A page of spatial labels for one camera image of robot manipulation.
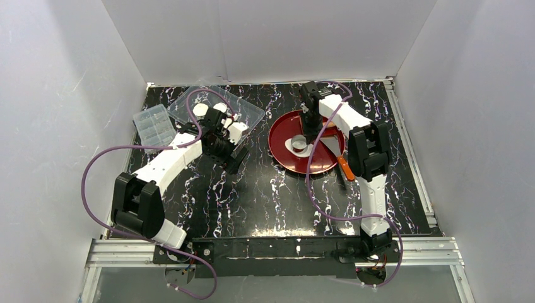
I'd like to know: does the red round tray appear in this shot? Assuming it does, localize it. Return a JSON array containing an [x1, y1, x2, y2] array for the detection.
[[268, 110, 338, 174]]

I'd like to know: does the metal ring cutter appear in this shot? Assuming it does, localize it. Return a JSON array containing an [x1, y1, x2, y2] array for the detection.
[[290, 134, 308, 153]]

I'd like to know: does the white dough piece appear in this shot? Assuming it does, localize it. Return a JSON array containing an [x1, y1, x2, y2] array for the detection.
[[285, 137, 313, 158]]

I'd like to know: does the wooden double-ended rolling pin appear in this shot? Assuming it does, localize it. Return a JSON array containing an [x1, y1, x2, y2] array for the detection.
[[322, 122, 336, 128]]

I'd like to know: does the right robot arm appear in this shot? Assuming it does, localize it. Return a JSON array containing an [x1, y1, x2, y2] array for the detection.
[[300, 81, 392, 262]]

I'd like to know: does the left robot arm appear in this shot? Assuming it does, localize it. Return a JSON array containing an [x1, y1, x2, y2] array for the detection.
[[111, 108, 249, 249]]

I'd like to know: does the round dough wrapper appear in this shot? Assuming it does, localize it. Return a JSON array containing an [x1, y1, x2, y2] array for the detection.
[[192, 103, 209, 119], [213, 102, 228, 113]]

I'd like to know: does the clear plastic tray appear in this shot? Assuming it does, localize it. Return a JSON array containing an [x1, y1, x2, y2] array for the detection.
[[168, 86, 265, 143]]

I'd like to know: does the clear plastic compartment box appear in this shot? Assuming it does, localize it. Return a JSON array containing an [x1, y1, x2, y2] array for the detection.
[[133, 104, 176, 146]]

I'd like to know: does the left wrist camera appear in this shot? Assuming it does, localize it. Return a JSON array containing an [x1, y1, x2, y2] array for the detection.
[[224, 120, 249, 146]]

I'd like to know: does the metal spatula wooden handle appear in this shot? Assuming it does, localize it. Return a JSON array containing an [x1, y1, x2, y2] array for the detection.
[[320, 126, 355, 181]]

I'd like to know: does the aluminium frame rail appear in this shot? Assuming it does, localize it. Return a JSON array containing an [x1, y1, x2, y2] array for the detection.
[[78, 236, 474, 302]]

